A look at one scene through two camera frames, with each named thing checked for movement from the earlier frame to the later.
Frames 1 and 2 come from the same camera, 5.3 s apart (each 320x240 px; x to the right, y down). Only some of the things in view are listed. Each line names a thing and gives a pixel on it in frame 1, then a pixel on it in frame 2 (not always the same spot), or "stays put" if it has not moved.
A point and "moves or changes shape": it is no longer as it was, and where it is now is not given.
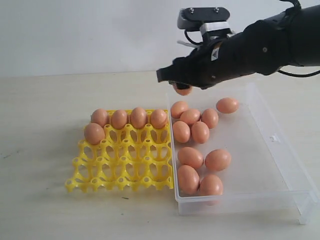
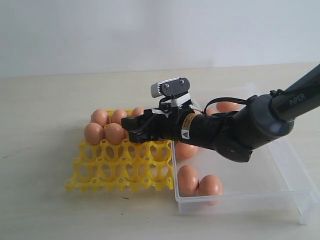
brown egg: (183, 92) moves or changes shape
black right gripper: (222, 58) -> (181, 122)
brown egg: (100, 116) stays put
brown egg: (227, 105) stays put
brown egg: (119, 119) stays put
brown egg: (94, 133) stays put
